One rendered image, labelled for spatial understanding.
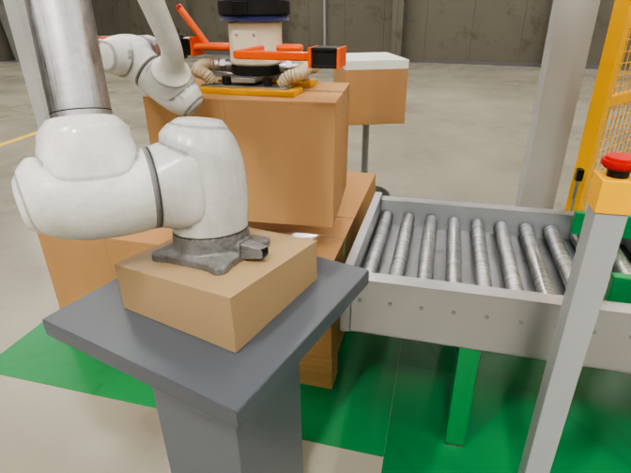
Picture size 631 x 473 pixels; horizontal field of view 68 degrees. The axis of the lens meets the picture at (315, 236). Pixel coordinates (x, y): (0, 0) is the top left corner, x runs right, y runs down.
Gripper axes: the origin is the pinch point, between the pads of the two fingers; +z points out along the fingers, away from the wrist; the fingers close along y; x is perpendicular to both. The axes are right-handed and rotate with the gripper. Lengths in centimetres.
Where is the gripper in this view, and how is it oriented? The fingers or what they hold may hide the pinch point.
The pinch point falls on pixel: (184, 45)
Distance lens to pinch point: 175.1
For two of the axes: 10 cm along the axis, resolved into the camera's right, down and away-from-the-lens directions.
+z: 2.6, -4.3, 8.6
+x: 9.7, 1.0, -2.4
